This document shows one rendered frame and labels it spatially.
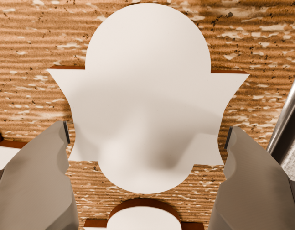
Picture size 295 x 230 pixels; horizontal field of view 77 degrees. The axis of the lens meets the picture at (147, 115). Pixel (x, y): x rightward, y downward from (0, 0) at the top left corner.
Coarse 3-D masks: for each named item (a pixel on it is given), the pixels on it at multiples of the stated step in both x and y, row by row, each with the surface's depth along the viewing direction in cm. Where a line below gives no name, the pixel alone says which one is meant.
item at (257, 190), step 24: (240, 144) 10; (240, 168) 8; (264, 168) 8; (240, 192) 7; (264, 192) 7; (288, 192) 7; (216, 216) 6; (240, 216) 6; (264, 216) 6; (288, 216) 6
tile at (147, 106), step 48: (96, 48) 10; (144, 48) 10; (192, 48) 10; (96, 96) 12; (144, 96) 12; (192, 96) 12; (96, 144) 13; (144, 144) 13; (192, 144) 13; (144, 192) 16
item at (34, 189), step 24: (48, 144) 9; (24, 168) 8; (48, 168) 8; (0, 192) 7; (24, 192) 7; (48, 192) 7; (72, 192) 7; (0, 216) 6; (24, 216) 6; (48, 216) 6; (72, 216) 7
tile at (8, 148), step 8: (0, 136) 14; (0, 144) 14; (8, 144) 14; (16, 144) 14; (24, 144) 14; (0, 152) 14; (8, 152) 14; (16, 152) 14; (0, 160) 14; (8, 160) 14; (0, 168) 15
